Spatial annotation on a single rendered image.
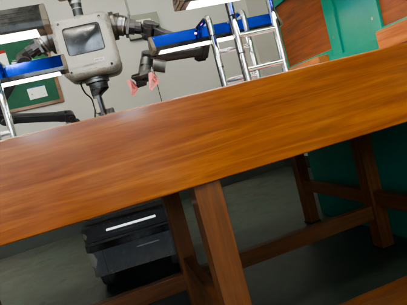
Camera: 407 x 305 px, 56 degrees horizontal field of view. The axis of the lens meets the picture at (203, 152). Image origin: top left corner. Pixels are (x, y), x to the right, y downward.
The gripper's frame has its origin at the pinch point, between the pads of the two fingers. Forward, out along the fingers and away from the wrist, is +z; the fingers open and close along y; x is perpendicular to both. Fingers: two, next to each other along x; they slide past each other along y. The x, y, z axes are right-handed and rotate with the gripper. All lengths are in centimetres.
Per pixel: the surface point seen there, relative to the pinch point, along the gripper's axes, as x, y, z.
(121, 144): 59, -44, 76
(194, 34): 8.2, -30.7, -15.0
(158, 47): 15.4, -17.5, -5.9
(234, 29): 25, -55, 11
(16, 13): 72, -13, 35
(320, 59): -27, -77, -14
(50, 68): 35.5, 18.0, 10.3
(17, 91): -52, 175, -102
